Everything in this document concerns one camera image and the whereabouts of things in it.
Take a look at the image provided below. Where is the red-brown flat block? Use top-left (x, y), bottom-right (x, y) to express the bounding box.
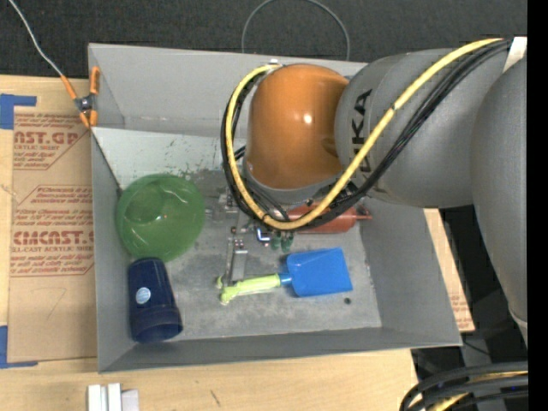
top-left (285, 203), bottom-right (373, 235)

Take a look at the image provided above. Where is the dark blue plastic cup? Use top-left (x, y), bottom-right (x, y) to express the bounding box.
top-left (127, 256), bottom-right (185, 344)

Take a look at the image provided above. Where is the brown cardboard board red print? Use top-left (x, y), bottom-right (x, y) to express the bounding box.
top-left (0, 74), bottom-right (476, 368)

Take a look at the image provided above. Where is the blue toy shovel green handle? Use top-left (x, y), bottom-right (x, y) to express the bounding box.
top-left (215, 247), bottom-right (354, 307)

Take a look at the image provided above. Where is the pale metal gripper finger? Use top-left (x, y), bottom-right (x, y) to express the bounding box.
top-left (224, 238), bottom-right (236, 284)
top-left (235, 238), bottom-right (250, 284)

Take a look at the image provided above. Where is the grey metal bin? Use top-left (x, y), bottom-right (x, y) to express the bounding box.
top-left (87, 43), bottom-right (464, 374)

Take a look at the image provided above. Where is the green translucent plastic bowl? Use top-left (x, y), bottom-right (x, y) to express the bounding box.
top-left (115, 173), bottom-right (207, 264)

